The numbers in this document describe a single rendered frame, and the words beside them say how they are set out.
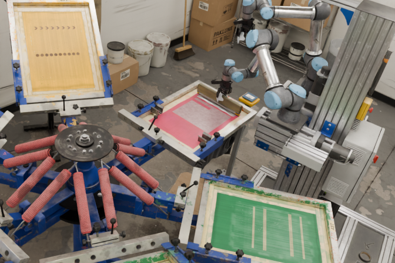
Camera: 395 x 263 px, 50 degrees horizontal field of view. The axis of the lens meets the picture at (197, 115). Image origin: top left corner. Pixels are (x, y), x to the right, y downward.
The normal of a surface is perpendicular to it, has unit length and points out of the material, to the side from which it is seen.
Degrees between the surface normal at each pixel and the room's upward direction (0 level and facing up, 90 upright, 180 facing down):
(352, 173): 90
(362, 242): 0
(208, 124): 0
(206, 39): 91
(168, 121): 0
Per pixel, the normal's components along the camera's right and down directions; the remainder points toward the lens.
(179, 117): 0.16, -0.80
